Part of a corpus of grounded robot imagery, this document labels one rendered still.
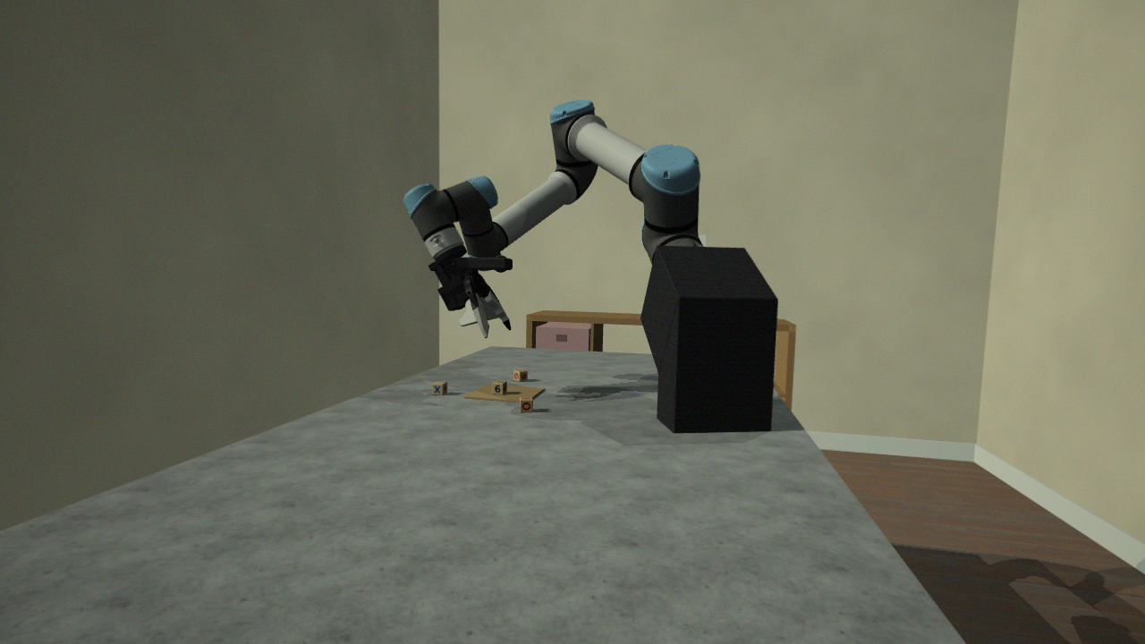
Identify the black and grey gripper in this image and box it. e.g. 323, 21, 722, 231
428, 245, 511, 338

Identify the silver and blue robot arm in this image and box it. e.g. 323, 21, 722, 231
403, 100, 704, 273

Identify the tan mat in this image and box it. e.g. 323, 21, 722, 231
463, 384, 545, 403

